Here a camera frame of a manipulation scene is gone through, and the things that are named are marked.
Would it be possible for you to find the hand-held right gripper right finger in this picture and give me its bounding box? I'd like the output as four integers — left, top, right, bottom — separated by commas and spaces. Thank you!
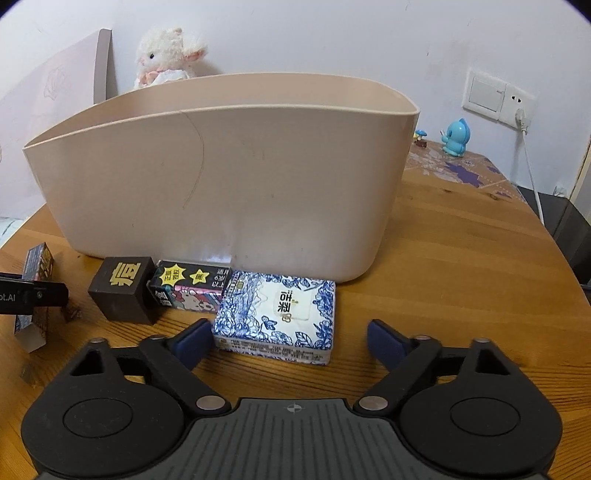
353, 318, 519, 414

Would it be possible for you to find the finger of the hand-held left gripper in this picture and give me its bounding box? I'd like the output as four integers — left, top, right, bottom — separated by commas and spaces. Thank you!
33, 282, 70, 309

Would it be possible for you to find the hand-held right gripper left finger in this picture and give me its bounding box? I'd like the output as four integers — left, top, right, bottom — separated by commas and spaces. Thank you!
69, 318, 232, 414

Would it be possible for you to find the small purple cardboard box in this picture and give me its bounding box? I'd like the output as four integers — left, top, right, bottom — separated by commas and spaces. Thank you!
13, 243, 57, 354

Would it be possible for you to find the blue and white tissue pack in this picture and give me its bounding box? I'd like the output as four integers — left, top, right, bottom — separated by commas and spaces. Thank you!
212, 270, 336, 366

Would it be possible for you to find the beige plastic storage bin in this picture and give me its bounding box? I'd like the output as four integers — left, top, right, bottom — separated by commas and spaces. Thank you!
23, 71, 421, 283

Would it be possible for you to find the black pink cartoon box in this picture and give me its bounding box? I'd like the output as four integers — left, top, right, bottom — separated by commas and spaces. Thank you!
148, 259, 232, 313

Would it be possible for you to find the black cube box gold print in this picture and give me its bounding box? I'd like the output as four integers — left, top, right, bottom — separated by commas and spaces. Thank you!
88, 256, 158, 325

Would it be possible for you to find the purple floral table mat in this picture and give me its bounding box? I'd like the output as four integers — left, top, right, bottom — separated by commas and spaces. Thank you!
403, 137, 527, 204

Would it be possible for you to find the pink board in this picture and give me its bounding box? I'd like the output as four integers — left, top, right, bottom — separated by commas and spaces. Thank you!
0, 28, 113, 217

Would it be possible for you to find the blue toy figure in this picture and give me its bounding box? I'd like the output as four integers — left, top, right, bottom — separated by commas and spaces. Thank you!
440, 118, 470, 158

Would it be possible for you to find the white plush lamb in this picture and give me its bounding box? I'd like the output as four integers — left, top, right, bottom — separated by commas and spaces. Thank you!
133, 26, 208, 90

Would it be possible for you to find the white plug with cable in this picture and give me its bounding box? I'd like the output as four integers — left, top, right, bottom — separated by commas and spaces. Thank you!
514, 108, 546, 225

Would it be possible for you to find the white wall switch socket panel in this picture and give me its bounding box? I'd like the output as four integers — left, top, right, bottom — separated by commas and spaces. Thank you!
462, 67, 539, 129

